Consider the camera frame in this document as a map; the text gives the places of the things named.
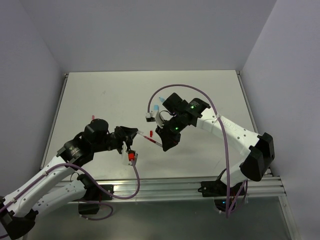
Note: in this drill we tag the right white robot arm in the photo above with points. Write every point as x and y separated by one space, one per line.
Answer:
256 149

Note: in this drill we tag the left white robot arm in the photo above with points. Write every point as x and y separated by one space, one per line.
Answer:
63 179

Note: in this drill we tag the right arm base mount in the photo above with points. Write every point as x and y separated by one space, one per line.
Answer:
218 190

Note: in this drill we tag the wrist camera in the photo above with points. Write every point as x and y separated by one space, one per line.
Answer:
153 116
129 157

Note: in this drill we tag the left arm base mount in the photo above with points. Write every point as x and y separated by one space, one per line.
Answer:
90 203

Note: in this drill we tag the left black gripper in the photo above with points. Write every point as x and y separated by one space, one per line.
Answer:
126 134

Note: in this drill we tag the clear pen cap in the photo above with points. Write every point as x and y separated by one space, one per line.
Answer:
140 133

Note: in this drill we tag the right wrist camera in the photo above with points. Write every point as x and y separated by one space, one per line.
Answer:
153 116

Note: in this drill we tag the aluminium frame rail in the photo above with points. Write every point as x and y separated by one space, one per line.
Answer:
146 190

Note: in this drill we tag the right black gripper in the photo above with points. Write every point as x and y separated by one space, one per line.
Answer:
171 140

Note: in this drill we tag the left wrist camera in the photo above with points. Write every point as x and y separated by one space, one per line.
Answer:
129 157

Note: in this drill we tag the dark red pen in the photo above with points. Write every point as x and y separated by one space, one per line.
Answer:
153 141

